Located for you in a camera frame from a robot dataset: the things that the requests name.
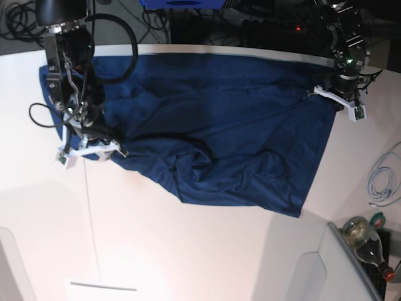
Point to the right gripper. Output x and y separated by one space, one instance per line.
96 135

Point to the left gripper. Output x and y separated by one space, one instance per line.
341 84

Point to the dark blue t-shirt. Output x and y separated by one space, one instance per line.
223 130

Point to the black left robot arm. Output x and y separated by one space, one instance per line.
349 49

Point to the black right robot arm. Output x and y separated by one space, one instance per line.
75 92

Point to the green tape roll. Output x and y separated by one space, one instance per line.
378 221

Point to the clear plastic bottle red cap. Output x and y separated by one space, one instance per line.
366 244

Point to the blue box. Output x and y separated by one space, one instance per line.
182 4

